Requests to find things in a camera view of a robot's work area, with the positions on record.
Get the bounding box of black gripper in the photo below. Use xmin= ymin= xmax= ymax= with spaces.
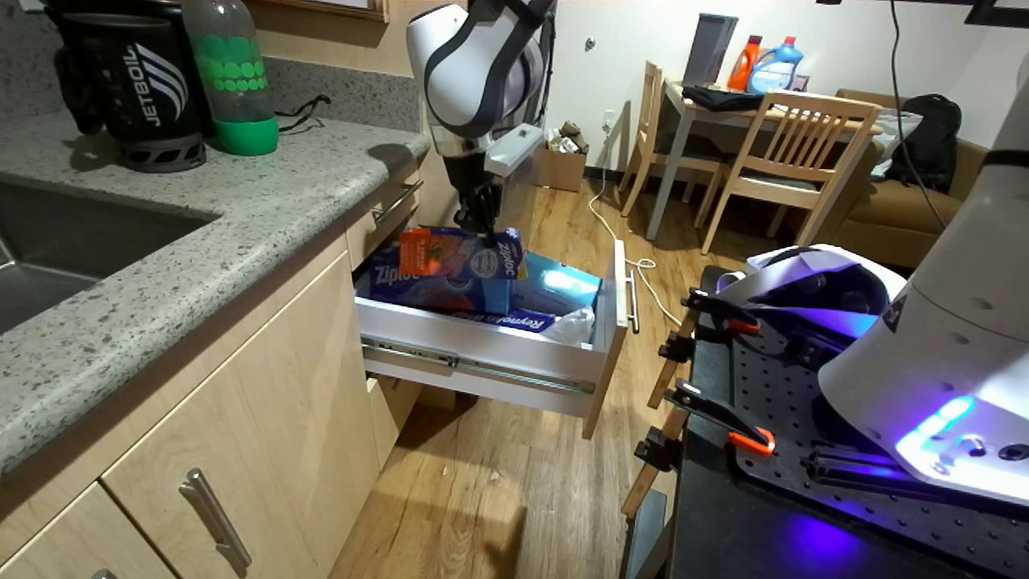
xmin=444 ymin=149 xmax=507 ymax=247

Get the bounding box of blue Ziploc box orange end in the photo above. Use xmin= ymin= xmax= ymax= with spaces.
xmin=389 ymin=221 xmax=531 ymax=318

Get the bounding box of small cardboard box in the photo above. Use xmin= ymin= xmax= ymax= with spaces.
xmin=534 ymin=123 xmax=592 ymax=195

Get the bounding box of teal cardboard box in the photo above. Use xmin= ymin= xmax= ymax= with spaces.
xmin=520 ymin=254 xmax=609 ymax=316

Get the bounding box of dark blue Reynolds box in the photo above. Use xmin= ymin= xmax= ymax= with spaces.
xmin=497 ymin=305 xmax=564 ymax=335

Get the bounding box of white wooden drawer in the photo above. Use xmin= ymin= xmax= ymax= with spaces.
xmin=352 ymin=226 xmax=637 ymax=440

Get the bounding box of clear plastic bag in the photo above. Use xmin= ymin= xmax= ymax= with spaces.
xmin=549 ymin=302 xmax=603 ymax=347

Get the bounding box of wooden chair plain back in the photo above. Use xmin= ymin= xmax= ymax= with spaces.
xmin=616 ymin=58 xmax=726 ymax=221

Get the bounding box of black clamp orange tip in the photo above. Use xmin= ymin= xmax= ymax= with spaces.
xmin=682 ymin=285 xmax=778 ymax=342
xmin=670 ymin=380 xmax=780 ymax=464

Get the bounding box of wooden dining table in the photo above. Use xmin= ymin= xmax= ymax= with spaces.
xmin=644 ymin=81 xmax=925 ymax=244

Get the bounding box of grey laptop screen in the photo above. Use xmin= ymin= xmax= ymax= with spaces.
xmin=682 ymin=9 xmax=744 ymax=89

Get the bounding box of green plastic bottle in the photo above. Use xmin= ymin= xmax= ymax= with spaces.
xmin=176 ymin=0 xmax=284 ymax=159

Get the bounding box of orange detergent bottle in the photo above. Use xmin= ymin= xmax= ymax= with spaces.
xmin=726 ymin=31 xmax=764 ymax=95

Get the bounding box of wooden chair slatted back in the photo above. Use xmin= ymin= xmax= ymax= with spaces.
xmin=700 ymin=89 xmax=889 ymax=254

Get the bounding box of blue detergent jug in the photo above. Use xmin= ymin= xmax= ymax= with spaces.
xmin=748 ymin=36 xmax=809 ymax=100

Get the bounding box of purple lit dome device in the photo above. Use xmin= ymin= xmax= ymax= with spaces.
xmin=710 ymin=242 xmax=913 ymax=363

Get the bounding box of perforated mounting board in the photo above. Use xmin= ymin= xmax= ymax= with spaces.
xmin=726 ymin=337 xmax=1029 ymax=579

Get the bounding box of black Jetboil cooking pot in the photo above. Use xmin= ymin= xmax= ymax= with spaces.
xmin=41 ymin=0 xmax=213 ymax=175

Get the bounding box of steel kitchen sink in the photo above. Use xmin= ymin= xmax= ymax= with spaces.
xmin=0 ymin=175 xmax=223 ymax=335

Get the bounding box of brown sofa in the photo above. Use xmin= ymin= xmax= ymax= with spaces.
xmin=824 ymin=89 xmax=991 ymax=270

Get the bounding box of black bag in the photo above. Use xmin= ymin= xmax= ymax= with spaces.
xmin=881 ymin=92 xmax=966 ymax=195

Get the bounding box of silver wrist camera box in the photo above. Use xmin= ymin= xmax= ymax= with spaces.
xmin=479 ymin=123 xmax=547 ymax=176

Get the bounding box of short metal drawer handle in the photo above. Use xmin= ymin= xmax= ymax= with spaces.
xmin=368 ymin=175 xmax=428 ymax=232

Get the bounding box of white floor cable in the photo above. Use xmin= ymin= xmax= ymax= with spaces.
xmin=585 ymin=190 xmax=688 ymax=332

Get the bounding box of black cable on counter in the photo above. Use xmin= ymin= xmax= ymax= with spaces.
xmin=275 ymin=89 xmax=337 ymax=138

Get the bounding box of long metal cabinet handle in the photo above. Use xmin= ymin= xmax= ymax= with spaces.
xmin=181 ymin=464 xmax=257 ymax=575

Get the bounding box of thin black hanging cable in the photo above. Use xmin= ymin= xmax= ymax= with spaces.
xmin=883 ymin=0 xmax=925 ymax=195

